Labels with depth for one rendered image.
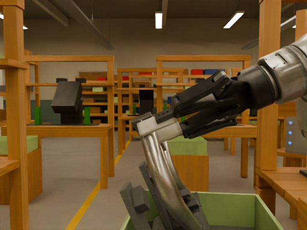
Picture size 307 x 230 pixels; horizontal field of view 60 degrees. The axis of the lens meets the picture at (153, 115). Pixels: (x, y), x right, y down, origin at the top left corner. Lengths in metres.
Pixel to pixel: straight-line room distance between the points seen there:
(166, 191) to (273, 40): 1.36
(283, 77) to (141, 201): 0.30
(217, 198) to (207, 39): 10.77
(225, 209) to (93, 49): 10.93
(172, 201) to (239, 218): 0.62
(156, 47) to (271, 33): 9.82
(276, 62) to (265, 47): 1.18
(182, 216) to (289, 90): 0.27
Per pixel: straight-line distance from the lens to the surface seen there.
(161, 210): 0.65
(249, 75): 0.47
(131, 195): 0.48
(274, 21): 1.70
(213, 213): 1.03
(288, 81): 0.47
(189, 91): 0.45
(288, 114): 1.78
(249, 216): 1.04
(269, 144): 1.67
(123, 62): 11.35
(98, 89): 10.78
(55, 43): 12.17
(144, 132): 0.46
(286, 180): 1.54
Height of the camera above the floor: 1.29
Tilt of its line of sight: 3 degrees down
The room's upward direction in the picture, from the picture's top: straight up
